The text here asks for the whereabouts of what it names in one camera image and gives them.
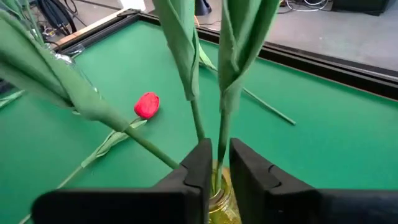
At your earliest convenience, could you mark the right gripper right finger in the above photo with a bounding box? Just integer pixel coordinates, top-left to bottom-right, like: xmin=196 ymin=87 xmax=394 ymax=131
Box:
xmin=229 ymin=138 xmax=398 ymax=224

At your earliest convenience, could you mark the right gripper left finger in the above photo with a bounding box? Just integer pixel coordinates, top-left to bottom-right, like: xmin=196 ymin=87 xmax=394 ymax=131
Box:
xmin=32 ymin=138 xmax=214 ymax=224

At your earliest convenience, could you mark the red artificial tulip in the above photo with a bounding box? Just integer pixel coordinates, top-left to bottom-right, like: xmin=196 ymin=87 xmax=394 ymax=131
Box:
xmin=0 ymin=9 xmax=180 ymax=170
xmin=17 ymin=91 xmax=161 ymax=224
xmin=198 ymin=45 xmax=297 ymax=126

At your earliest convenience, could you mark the orange artificial tulip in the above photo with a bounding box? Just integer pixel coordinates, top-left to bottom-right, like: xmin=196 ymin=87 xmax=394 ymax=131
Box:
xmin=213 ymin=0 xmax=280 ymax=195
xmin=151 ymin=0 xmax=206 ymax=143

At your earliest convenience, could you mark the yellow glass vase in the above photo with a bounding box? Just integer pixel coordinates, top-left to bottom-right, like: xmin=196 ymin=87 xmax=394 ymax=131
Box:
xmin=208 ymin=160 xmax=242 ymax=224

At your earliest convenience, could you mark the clear ribbed glass vase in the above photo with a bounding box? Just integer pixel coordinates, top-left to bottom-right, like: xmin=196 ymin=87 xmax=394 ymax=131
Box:
xmin=45 ymin=42 xmax=102 ymax=100

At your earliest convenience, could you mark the black stand pole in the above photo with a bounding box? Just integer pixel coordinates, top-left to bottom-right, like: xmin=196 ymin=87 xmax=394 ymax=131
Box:
xmin=195 ymin=0 xmax=213 ymax=16

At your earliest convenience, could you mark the white column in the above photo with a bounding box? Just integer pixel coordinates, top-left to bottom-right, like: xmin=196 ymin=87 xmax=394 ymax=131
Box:
xmin=119 ymin=0 xmax=147 ymax=12

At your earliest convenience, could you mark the black table frame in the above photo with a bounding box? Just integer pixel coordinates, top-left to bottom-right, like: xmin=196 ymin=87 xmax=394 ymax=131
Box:
xmin=52 ymin=8 xmax=398 ymax=102

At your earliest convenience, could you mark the black cable bundle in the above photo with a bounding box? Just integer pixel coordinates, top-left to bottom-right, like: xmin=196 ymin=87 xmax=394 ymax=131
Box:
xmin=37 ymin=0 xmax=77 ymax=37

